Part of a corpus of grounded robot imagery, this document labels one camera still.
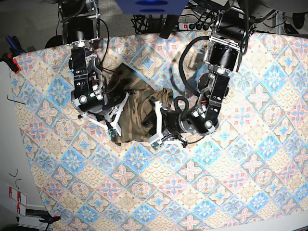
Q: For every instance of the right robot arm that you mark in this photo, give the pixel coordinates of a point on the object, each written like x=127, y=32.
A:
x=81, y=29

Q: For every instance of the black round stand base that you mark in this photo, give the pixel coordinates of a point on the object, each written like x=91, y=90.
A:
x=54, y=41

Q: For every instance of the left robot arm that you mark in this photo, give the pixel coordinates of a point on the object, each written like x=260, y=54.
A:
x=231, y=29

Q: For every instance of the red black table clamp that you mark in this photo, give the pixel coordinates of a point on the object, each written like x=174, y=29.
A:
x=11, y=62

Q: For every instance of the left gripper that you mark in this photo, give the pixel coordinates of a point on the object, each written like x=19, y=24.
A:
x=173, y=123

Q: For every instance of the orange blue bottom clamp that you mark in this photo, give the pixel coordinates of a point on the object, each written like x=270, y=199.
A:
x=49, y=219

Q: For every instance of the camouflage T-shirt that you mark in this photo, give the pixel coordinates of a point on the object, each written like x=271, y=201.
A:
x=138, y=106

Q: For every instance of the white power strip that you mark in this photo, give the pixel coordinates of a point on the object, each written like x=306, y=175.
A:
x=185, y=26

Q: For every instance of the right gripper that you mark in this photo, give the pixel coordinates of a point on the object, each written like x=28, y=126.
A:
x=102, y=106

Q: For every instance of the red white paper label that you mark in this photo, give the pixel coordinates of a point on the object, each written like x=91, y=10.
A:
x=18, y=201

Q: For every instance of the black center post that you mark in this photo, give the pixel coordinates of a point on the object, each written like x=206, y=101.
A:
x=168, y=26

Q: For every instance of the black hex key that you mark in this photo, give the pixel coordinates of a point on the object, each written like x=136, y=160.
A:
x=15, y=101

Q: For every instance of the patterned tile tablecloth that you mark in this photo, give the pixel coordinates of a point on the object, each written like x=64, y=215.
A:
x=253, y=168

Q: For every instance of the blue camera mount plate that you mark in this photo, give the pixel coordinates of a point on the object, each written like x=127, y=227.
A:
x=172, y=7

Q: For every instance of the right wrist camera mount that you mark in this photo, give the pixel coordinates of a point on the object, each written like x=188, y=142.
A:
x=109, y=121

